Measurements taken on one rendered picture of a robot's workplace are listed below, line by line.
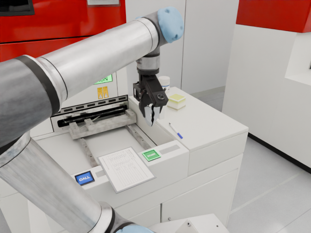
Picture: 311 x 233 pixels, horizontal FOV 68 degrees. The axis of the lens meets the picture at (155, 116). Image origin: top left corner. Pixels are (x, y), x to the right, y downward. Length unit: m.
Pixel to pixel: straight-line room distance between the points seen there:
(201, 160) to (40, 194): 0.70
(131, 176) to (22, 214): 1.00
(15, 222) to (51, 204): 1.22
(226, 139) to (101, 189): 0.58
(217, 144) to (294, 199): 1.40
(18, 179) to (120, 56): 0.29
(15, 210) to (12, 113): 1.35
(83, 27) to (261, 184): 1.93
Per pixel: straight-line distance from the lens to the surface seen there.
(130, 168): 0.86
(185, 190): 1.09
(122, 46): 0.44
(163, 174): 0.94
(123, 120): 1.32
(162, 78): 1.42
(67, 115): 1.35
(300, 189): 2.48
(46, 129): 1.38
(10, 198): 1.61
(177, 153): 0.93
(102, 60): 0.41
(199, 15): 3.51
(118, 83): 1.37
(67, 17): 1.19
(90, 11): 1.21
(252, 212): 2.11
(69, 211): 0.54
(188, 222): 0.73
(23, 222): 1.75
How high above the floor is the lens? 1.52
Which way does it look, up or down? 28 degrees down
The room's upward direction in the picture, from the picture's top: straight up
